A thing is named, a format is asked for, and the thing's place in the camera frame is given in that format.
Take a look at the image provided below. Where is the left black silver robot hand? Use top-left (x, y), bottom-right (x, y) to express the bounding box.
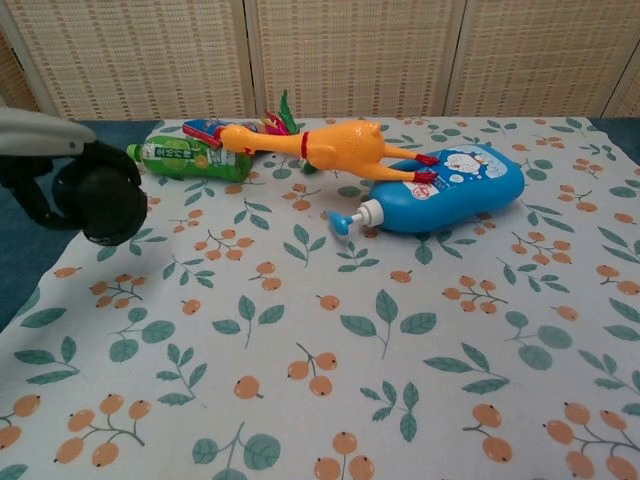
top-left (0, 107), bottom-right (145, 235)

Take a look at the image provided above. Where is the small black round object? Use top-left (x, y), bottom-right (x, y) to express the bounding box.
top-left (53, 157), bottom-right (149, 247)

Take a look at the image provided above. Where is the woven bamboo screen panel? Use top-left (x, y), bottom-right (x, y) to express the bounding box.
top-left (443, 0), bottom-right (640, 119)
top-left (243, 0), bottom-right (467, 120)
top-left (0, 27), bottom-right (40, 115)
top-left (607, 47), bottom-right (640, 119)
top-left (0, 0), bottom-right (257, 122)

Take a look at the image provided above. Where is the green drink bottle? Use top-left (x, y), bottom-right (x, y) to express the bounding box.
top-left (125, 134), bottom-right (254, 183)

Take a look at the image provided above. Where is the blue red snack packet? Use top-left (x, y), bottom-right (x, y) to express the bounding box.
top-left (182, 117), bottom-right (262, 150)

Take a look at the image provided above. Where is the yellow rubber chicken toy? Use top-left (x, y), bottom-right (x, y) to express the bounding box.
top-left (215, 119), bottom-right (442, 188)

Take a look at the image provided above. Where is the floral leaf print tablecloth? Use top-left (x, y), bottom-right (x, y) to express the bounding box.
top-left (0, 115), bottom-right (640, 480)

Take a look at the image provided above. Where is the blue cartoon pump bottle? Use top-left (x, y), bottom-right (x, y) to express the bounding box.
top-left (327, 143), bottom-right (527, 244)

